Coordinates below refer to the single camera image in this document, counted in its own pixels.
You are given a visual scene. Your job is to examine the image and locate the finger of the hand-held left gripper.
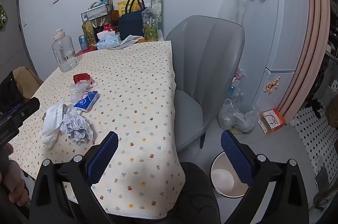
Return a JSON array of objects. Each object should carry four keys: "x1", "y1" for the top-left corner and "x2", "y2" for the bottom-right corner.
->
[{"x1": 5, "y1": 97, "x2": 41, "y2": 122}]

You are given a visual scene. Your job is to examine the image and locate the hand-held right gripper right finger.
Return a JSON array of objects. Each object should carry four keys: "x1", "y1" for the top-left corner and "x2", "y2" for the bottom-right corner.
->
[{"x1": 221, "y1": 130, "x2": 315, "y2": 224}]

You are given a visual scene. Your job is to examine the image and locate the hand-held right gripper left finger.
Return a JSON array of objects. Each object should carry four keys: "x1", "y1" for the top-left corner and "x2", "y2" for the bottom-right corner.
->
[{"x1": 29, "y1": 131, "x2": 118, "y2": 224}]

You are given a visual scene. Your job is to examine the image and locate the white round bin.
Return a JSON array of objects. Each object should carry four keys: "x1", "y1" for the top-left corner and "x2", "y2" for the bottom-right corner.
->
[{"x1": 210, "y1": 151, "x2": 254, "y2": 199}]

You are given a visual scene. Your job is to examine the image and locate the white tissue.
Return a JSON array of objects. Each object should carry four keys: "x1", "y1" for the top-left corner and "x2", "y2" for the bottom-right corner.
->
[{"x1": 42, "y1": 104, "x2": 69, "y2": 150}]

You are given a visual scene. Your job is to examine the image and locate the blue tissue packet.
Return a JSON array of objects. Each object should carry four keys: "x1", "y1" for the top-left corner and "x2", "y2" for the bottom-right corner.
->
[{"x1": 73, "y1": 90, "x2": 100, "y2": 112}]

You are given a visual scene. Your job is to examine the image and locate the person's left hand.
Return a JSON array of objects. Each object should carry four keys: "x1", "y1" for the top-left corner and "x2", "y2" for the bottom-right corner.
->
[{"x1": 0, "y1": 143, "x2": 30, "y2": 207}]

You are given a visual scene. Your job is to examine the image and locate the dark cloth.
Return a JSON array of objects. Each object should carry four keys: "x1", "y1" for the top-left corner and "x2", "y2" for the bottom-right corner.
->
[{"x1": 0, "y1": 71, "x2": 25, "y2": 115}]

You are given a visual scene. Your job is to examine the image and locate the brown paper bag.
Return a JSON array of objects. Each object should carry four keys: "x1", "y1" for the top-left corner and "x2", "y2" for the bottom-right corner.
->
[{"x1": 13, "y1": 67, "x2": 41, "y2": 98}]

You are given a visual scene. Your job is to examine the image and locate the clear plastic bag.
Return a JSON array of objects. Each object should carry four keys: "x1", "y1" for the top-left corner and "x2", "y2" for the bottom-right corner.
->
[{"x1": 218, "y1": 99, "x2": 260, "y2": 135}]

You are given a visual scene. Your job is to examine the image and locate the crumpled printed paper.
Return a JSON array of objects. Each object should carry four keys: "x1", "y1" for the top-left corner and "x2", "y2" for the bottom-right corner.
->
[{"x1": 59, "y1": 110, "x2": 93, "y2": 145}]

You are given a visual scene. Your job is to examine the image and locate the orange white cardboard box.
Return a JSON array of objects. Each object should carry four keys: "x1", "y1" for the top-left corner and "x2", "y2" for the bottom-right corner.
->
[{"x1": 258, "y1": 109, "x2": 286, "y2": 135}]

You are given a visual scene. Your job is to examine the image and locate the crumpled clear plastic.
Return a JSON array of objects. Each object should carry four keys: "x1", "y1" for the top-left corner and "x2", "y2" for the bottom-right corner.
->
[{"x1": 69, "y1": 81, "x2": 89, "y2": 103}]

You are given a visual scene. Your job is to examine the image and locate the person's black trouser leg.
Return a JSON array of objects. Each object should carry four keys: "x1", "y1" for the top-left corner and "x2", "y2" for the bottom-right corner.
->
[{"x1": 179, "y1": 162, "x2": 221, "y2": 224}]

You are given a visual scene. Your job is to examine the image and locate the red wrapper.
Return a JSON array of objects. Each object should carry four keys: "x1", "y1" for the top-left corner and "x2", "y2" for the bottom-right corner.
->
[{"x1": 73, "y1": 73, "x2": 95, "y2": 88}]

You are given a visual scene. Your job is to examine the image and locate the clear plastic water jug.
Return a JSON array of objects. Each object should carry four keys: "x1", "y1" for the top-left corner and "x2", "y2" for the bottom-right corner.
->
[{"x1": 51, "y1": 28, "x2": 80, "y2": 73}]

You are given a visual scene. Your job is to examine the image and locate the floral tablecloth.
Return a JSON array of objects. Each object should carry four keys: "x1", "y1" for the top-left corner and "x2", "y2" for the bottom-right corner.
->
[{"x1": 9, "y1": 41, "x2": 185, "y2": 218}]

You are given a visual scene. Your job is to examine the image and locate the white bag of bottles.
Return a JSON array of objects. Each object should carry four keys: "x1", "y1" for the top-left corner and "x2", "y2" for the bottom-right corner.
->
[{"x1": 226, "y1": 68, "x2": 245, "y2": 103}]

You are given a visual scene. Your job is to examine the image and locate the grey door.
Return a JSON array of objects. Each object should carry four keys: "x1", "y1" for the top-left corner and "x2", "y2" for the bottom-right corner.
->
[{"x1": 0, "y1": 0, "x2": 28, "y2": 74}]

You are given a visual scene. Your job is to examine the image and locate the red cloth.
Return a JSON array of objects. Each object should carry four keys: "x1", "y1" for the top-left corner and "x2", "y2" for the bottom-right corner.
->
[{"x1": 75, "y1": 46, "x2": 97, "y2": 57}]

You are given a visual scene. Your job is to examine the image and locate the yellow figure magnets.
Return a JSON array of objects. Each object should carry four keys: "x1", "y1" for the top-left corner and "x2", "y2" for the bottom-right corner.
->
[{"x1": 264, "y1": 77, "x2": 282, "y2": 95}]

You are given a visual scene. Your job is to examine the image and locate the black cloth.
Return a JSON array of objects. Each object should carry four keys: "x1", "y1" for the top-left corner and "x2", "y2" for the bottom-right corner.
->
[{"x1": 311, "y1": 99, "x2": 324, "y2": 119}]

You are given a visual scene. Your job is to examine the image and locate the blue white tissue box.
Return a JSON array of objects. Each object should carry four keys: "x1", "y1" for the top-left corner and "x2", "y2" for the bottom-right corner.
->
[{"x1": 96, "y1": 31, "x2": 121, "y2": 50}]

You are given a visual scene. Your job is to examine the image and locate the grey upholstered chair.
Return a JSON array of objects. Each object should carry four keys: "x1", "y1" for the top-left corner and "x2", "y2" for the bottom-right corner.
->
[{"x1": 165, "y1": 15, "x2": 245, "y2": 153}]

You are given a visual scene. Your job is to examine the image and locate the white folded paper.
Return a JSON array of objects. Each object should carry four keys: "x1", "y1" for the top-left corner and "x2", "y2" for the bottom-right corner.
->
[{"x1": 115, "y1": 34, "x2": 144, "y2": 50}]

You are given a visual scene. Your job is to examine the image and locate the navy lunch bag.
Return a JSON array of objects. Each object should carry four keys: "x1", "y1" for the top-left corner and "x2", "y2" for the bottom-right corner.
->
[{"x1": 118, "y1": 0, "x2": 147, "y2": 40}]

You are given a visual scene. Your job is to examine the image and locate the white fridge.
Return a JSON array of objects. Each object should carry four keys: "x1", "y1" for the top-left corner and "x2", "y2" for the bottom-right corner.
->
[{"x1": 234, "y1": 0, "x2": 310, "y2": 115}]

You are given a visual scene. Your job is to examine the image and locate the yellow snack bag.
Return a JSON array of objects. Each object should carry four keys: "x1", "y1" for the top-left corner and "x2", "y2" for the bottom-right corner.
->
[{"x1": 117, "y1": 0, "x2": 146, "y2": 17}]

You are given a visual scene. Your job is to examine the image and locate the pink curtain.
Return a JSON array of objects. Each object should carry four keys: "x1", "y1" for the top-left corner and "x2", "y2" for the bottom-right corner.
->
[{"x1": 275, "y1": 0, "x2": 331, "y2": 121}]

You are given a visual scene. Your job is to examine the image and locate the clear bottle with flowers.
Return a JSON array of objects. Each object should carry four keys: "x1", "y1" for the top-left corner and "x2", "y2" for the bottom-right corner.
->
[{"x1": 142, "y1": 4, "x2": 159, "y2": 42}]

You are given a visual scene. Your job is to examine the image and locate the dark wall hanging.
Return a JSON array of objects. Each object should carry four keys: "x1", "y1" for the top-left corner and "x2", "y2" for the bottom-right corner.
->
[{"x1": 0, "y1": 4, "x2": 8, "y2": 28}]

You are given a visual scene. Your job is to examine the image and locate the black wire basket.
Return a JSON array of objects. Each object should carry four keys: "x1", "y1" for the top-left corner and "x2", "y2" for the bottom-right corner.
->
[{"x1": 80, "y1": 5, "x2": 110, "y2": 23}]

